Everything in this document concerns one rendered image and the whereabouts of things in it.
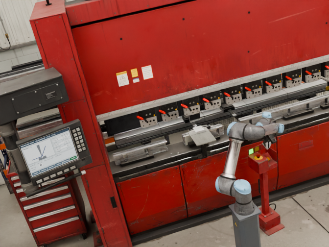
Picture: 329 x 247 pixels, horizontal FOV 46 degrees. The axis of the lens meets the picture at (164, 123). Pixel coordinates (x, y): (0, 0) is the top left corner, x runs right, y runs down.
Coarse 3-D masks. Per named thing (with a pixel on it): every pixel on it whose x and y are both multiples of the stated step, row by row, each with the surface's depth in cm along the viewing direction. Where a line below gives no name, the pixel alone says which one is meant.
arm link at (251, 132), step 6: (246, 126) 278; (252, 126) 278; (258, 126) 280; (264, 126) 288; (270, 126) 294; (276, 126) 301; (282, 126) 305; (246, 132) 277; (252, 132) 276; (258, 132) 277; (264, 132) 281; (270, 132) 293; (246, 138) 279; (252, 138) 278; (258, 138) 280
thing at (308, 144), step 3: (306, 141) 377; (309, 141) 377; (312, 141) 378; (300, 144) 376; (303, 144) 377; (306, 144) 378; (309, 144) 379; (312, 144) 380; (300, 147) 377; (303, 147) 378; (306, 147) 377; (309, 147) 378
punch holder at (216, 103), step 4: (212, 92) 341; (216, 92) 342; (204, 96) 341; (208, 96) 342; (212, 96) 343; (216, 96) 344; (212, 100) 345; (216, 100) 346; (220, 100) 347; (204, 104) 346; (208, 104) 345; (212, 104) 346; (216, 104) 347; (220, 104) 348; (204, 108) 352; (208, 108) 347; (212, 108) 348
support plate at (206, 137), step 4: (204, 128) 355; (188, 132) 354; (192, 132) 353; (204, 132) 349; (208, 132) 348; (192, 136) 347; (196, 136) 345; (200, 136) 344; (204, 136) 343; (208, 136) 342; (212, 136) 340; (196, 140) 339; (200, 140) 338; (204, 140) 337; (208, 140) 336; (212, 140) 335; (196, 144) 334; (200, 144) 332
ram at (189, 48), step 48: (192, 0) 306; (240, 0) 313; (288, 0) 323; (96, 48) 301; (144, 48) 310; (192, 48) 320; (240, 48) 331; (288, 48) 342; (96, 96) 317; (144, 96) 327; (192, 96) 338
